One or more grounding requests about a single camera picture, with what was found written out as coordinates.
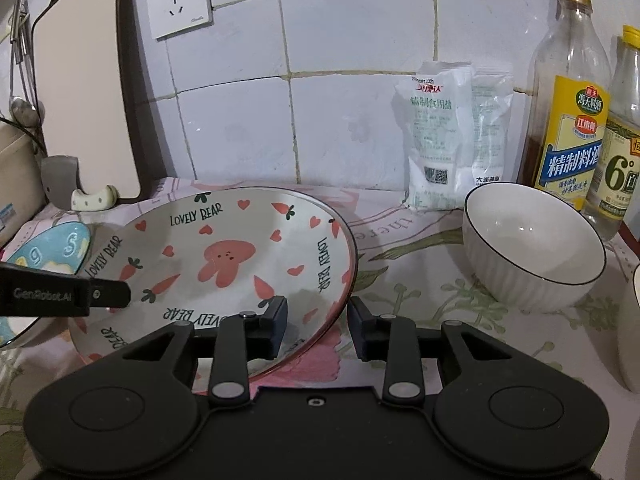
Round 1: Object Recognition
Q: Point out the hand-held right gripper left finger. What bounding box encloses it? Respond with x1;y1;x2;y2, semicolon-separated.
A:
121;296;289;409

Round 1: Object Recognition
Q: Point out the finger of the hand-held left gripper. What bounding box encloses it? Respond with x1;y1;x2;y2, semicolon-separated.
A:
89;279;132;310

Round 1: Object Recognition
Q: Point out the grey metal cleaver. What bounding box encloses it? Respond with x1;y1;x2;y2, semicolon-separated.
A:
41;156;80;211

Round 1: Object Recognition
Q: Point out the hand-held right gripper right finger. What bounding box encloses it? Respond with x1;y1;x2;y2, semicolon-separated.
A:
347;296;507;409

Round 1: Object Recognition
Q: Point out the blue bowl with numbers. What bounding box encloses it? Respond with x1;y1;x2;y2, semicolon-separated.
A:
0;221;94;351

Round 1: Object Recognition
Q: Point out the metal spoon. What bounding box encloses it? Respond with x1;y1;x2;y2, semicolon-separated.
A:
10;94;39;127

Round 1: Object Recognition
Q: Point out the bunny and carrot print plate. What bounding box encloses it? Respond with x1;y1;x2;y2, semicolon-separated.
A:
67;186;359;379

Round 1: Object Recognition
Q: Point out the metal hanging utensil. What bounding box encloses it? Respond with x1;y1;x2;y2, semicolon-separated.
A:
9;0;32;62

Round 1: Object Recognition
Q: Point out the white wall socket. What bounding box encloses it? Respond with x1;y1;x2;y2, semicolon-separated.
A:
145;0;215;41

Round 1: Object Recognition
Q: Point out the white cutting board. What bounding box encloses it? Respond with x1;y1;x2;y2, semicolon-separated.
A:
27;0;151;201

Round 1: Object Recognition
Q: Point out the clear vinegar bottle yellow cap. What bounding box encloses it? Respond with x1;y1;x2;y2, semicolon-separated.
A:
582;25;640;241

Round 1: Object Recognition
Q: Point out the white ribbed bowl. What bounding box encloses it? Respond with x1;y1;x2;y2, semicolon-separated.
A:
616;262;640;395
462;182;609;314

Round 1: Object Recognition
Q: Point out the floral tablecloth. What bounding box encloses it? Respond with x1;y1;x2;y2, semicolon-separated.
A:
0;177;640;442

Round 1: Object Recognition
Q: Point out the white salt bag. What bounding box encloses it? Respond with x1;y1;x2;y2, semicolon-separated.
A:
394;61;474;211

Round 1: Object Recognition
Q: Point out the cooking wine bottle yellow label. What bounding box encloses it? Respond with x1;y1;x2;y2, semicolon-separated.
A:
517;0;614;211

